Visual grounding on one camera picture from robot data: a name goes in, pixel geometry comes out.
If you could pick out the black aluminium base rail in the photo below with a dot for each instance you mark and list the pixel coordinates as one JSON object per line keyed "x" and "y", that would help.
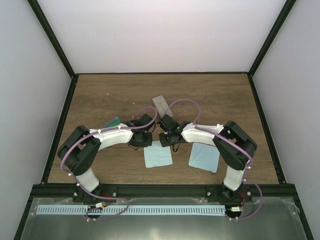
{"x": 213, "y": 192}

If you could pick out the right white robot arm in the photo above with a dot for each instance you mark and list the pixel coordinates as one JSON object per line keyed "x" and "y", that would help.
{"x": 235, "y": 147}

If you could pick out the light blue cloth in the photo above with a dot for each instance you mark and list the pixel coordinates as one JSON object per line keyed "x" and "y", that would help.
{"x": 204, "y": 157}
{"x": 157, "y": 156}

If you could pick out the light blue slotted cable duct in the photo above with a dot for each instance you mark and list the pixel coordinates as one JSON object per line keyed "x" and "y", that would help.
{"x": 134, "y": 210}

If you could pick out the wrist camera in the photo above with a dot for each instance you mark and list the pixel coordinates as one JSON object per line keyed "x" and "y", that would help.
{"x": 144, "y": 120}
{"x": 167, "y": 124}

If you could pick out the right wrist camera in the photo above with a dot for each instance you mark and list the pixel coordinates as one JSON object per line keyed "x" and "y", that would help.
{"x": 167, "y": 124}

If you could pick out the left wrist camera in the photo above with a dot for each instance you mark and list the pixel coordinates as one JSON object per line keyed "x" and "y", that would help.
{"x": 144, "y": 120}

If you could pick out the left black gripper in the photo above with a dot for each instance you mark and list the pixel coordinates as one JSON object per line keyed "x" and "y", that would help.
{"x": 148, "y": 143}

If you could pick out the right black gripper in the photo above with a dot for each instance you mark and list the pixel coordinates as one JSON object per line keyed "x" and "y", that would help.
{"x": 164, "y": 142}

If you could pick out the light grey glasses case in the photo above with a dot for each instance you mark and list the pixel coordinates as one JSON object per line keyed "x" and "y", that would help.
{"x": 161, "y": 105}

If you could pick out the blue-grey glasses case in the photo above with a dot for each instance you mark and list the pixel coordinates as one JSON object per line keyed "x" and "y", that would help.
{"x": 112, "y": 123}

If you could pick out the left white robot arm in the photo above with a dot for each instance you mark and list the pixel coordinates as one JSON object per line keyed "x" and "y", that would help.
{"x": 79, "y": 150}

